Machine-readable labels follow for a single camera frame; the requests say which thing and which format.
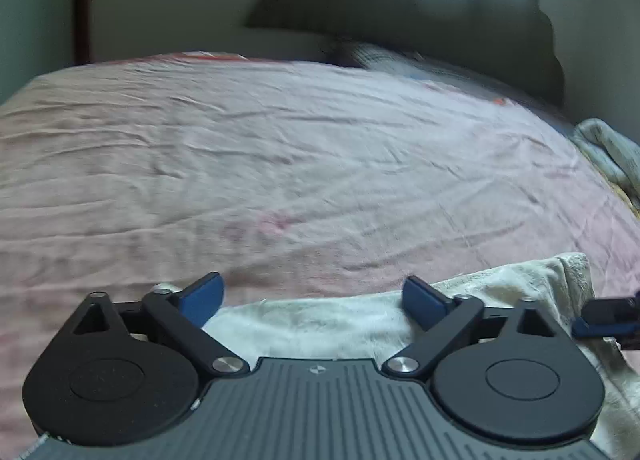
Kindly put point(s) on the white towel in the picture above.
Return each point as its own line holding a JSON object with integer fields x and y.
{"x": 320, "y": 325}

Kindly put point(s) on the pale patterned cloth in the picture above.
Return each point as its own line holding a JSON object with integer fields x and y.
{"x": 607, "y": 144}

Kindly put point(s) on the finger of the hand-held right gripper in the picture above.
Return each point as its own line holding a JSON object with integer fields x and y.
{"x": 600, "y": 325}

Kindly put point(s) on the pink bed sheet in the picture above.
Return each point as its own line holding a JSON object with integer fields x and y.
{"x": 300, "y": 164}

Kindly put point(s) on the patterned pillow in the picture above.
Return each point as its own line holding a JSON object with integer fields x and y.
{"x": 385, "y": 57}

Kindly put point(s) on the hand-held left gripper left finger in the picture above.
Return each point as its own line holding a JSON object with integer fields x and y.
{"x": 202, "y": 297}

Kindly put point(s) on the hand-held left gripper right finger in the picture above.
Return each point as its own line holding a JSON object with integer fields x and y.
{"x": 422, "y": 302}

